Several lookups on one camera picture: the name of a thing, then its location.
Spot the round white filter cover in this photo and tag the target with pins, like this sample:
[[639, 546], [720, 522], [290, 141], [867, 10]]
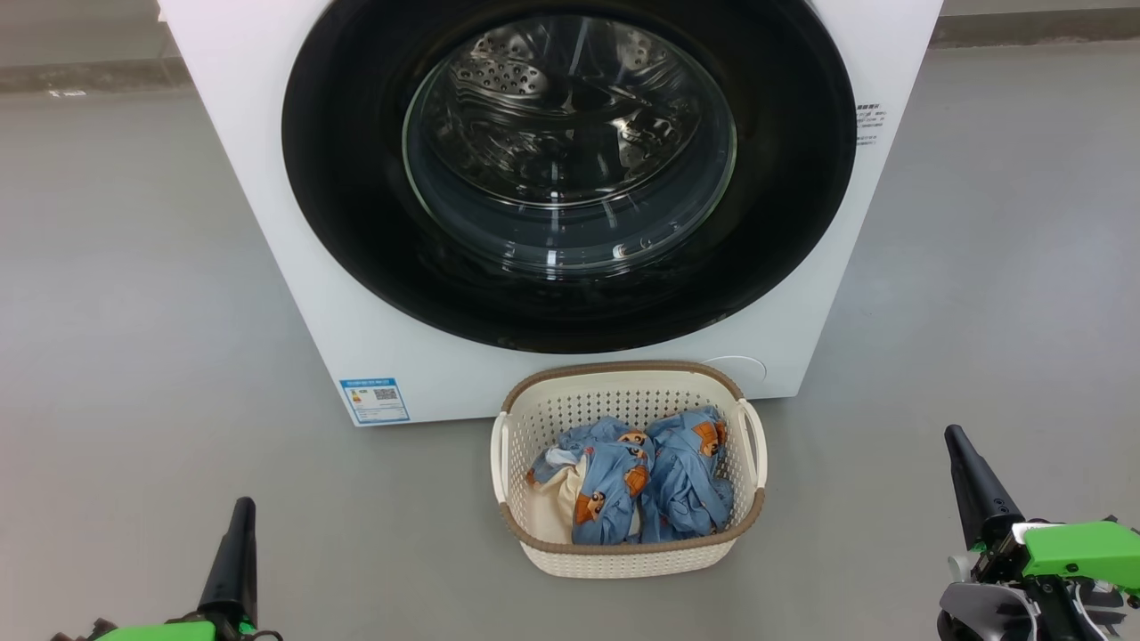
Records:
[[739, 369]]

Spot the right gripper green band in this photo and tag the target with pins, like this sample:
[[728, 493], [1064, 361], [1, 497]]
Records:
[[1078, 547]]

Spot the cream perforated laundry basket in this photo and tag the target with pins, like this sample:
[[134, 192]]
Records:
[[623, 556]]

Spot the blue bear-print garment cream lining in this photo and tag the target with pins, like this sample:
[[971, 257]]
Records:
[[606, 485]]

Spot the black round glass washer door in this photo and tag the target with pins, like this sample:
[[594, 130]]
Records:
[[356, 205]]

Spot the white front-load washing machine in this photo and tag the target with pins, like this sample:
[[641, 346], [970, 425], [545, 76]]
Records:
[[267, 223]]

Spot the small printed text sticker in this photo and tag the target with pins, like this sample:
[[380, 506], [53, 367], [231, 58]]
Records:
[[870, 123]]

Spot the blue energy label sticker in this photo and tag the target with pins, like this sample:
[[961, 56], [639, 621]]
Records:
[[374, 401]]

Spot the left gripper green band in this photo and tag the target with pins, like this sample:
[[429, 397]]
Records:
[[160, 632]]

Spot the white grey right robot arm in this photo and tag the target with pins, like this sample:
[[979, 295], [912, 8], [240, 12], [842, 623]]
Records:
[[980, 614]]

